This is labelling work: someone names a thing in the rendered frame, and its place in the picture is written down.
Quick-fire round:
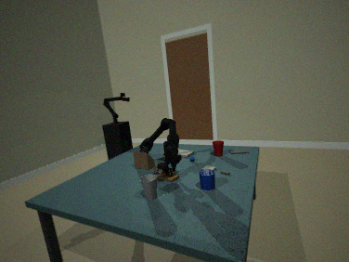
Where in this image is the blue cup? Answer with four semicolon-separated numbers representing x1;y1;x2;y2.
199;169;215;191

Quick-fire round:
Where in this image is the red cup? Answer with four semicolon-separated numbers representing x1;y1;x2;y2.
213;140;224;157

